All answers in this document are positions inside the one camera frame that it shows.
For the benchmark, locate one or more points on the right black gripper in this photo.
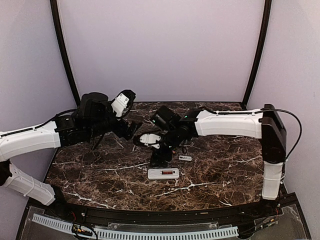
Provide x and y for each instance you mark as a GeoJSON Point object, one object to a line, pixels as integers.
{"type": "Point", "coordinates": [161, 162]}

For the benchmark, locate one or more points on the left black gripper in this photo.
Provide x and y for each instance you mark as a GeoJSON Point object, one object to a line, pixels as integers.
{"type": "Point", "coordinates": [120, 131]}

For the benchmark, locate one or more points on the white remote control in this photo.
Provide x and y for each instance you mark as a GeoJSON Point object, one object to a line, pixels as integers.
{"type": "Point", "coordinates": [163, 174]}

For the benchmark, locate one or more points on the white battery cover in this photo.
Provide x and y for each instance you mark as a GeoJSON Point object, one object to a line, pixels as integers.
{"type": "Point", "coordinates": [185, 158]}

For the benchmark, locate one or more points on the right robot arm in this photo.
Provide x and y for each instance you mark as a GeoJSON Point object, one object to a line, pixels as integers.
{"type": "Point", "coordinates": [263, 124]}

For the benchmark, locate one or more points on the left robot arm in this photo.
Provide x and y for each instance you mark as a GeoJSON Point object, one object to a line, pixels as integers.
{"type": "Point", "coordinates": [95, 116]}

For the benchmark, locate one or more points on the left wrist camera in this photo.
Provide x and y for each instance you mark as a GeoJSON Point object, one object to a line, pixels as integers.
{"type": "Point", "coordinates": [123, 103]}

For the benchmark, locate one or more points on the white slotted cable duct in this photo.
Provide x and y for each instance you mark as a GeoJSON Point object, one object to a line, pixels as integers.
{"type": "Point", "coordinates": [119, 231]}

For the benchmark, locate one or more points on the black front rail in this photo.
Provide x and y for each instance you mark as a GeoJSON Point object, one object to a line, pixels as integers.
{"type": "Point", "coordinates": [103, 216]}

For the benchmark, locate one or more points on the left black frame post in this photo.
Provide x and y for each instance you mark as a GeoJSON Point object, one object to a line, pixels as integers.
{"type": "Point", "coordinates": [63, 51]}

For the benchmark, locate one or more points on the black frame post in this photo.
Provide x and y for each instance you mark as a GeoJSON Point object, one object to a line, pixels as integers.
{"type": "Point", "coordinates": [258, 52]}
{"type": "Point", "coordinates": [63, 51]}

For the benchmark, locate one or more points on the right black frame post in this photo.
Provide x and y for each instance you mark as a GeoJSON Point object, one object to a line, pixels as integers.
{"type": "Point", "coordinates": [258, 52]}

